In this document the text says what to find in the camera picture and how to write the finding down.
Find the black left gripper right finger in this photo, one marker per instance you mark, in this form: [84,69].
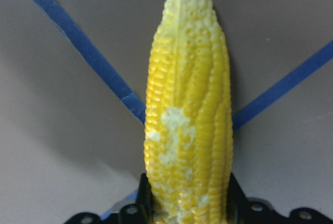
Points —
[247,209]

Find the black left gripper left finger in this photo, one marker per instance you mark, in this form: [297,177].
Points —
[141,211]

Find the yellow corn cob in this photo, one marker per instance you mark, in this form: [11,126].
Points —
[188,147]

